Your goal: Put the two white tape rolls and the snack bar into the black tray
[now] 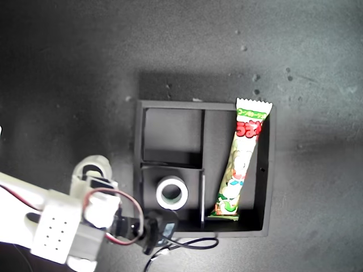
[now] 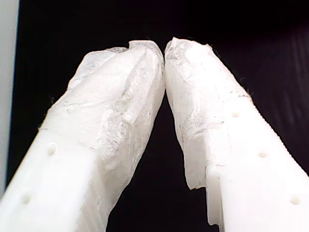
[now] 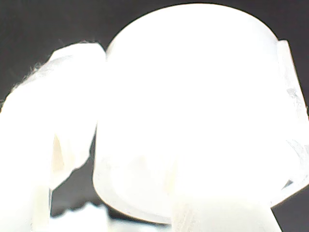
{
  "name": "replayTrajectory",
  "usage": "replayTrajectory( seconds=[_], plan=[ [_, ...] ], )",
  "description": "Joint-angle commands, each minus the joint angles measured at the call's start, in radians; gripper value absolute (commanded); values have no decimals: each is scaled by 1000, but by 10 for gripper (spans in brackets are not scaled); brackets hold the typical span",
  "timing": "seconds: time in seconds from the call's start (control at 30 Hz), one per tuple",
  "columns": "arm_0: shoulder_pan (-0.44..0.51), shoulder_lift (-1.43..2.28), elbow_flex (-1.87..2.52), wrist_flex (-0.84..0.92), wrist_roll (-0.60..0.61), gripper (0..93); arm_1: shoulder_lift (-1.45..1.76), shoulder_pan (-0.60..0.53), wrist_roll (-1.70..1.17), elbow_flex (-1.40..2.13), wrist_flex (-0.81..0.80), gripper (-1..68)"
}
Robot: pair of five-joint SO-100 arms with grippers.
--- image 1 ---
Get small black camera box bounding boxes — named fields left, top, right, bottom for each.
left=144, top=210, right=180, bottom=247

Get white tape roll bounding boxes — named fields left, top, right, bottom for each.
left=74, top=155, right=113, bottom=182
left=155, top=175, right=189, bottom=211

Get black tray with wells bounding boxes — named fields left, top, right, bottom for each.
left=133, top=99, right=277, bottom=239

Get printed snack bar wrapper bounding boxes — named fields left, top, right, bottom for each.
left=206, top=97, right=273, bottom=222

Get red motor wire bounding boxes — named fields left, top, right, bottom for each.
left=83, top=188, right=145, bottom=246
left=0, top=184, right=40, bottom=213

